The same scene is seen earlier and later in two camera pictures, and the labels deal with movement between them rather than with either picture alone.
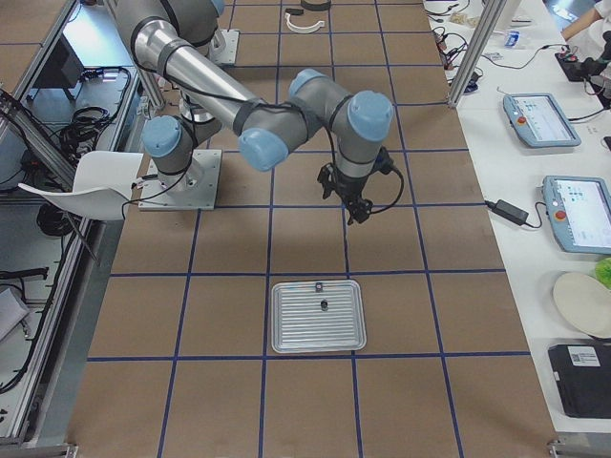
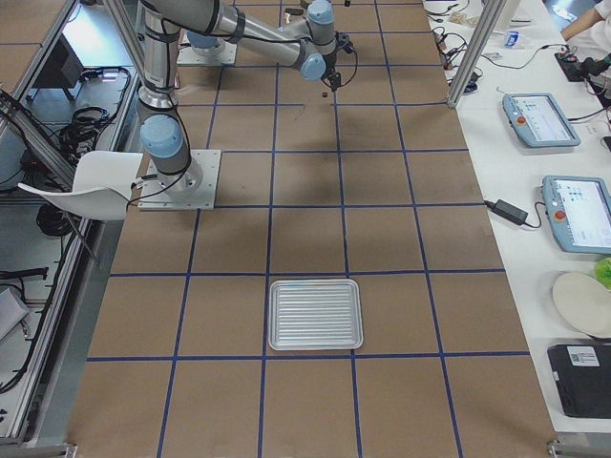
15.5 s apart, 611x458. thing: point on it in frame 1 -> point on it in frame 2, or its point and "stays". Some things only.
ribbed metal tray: x=298 y=324 stays
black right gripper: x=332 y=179 -> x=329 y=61
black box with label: x=583 y=372 stays
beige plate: x=586 y=301 stays
